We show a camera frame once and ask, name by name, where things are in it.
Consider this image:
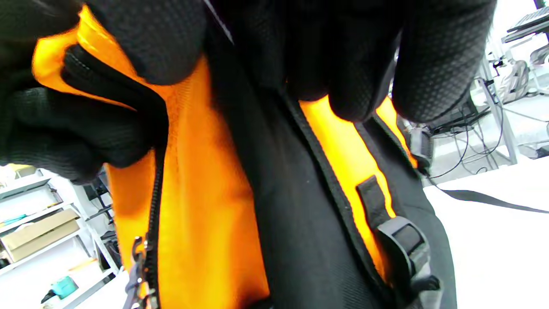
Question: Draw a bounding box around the person's right hand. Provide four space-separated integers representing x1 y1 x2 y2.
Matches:
81 0 497 124

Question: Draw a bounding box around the person's left hand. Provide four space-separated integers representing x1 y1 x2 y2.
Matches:
0 0 157 184

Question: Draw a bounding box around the orange and blue school bag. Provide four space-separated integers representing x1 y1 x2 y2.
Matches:
32 6 549 309

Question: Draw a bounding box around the white storage shelf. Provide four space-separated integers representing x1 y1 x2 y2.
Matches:
0 165 123 309

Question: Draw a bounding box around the brown cardboard box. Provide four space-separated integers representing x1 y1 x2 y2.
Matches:
2 209 82 263

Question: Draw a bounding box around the small teal tool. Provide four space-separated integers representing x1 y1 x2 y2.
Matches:
41 275 80 304

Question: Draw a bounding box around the black keyboard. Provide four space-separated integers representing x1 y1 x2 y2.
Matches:
501 6 549 43

